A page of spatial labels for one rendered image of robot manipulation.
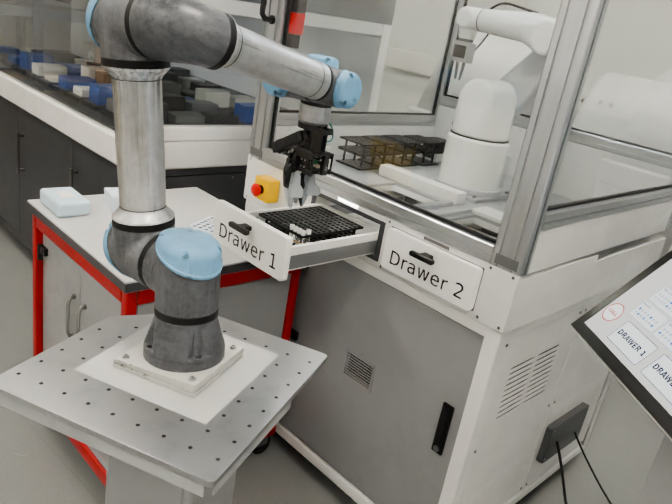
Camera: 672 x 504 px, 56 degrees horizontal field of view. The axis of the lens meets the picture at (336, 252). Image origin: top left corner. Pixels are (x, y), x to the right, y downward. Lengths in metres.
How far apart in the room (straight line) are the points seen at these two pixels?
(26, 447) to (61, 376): 1.09
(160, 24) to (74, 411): 0.63
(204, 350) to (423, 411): 0.76
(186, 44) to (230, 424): 0.62
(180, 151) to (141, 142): 1.18
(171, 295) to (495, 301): 0.75
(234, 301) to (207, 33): 0.92
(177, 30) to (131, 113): 0.19
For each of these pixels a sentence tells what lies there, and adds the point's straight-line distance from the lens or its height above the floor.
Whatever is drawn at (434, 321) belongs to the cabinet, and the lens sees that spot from 1.66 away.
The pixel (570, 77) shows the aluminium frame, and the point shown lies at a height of 1.38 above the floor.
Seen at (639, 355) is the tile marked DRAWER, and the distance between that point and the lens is 1.14.
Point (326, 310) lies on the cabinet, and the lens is 1.93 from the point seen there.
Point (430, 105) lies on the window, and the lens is 1.61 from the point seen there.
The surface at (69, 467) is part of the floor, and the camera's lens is 2.22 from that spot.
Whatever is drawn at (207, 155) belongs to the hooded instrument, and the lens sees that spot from 2.43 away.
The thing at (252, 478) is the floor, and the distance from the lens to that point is 2.18.
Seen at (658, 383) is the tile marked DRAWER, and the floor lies 0.99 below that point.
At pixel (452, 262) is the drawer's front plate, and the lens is 1.55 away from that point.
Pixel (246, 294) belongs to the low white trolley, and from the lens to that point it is 1.82.
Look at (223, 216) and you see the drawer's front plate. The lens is 1.65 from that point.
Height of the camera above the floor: 1.43
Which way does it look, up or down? 21 degrees down
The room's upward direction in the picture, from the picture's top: 10 degrees clockwise
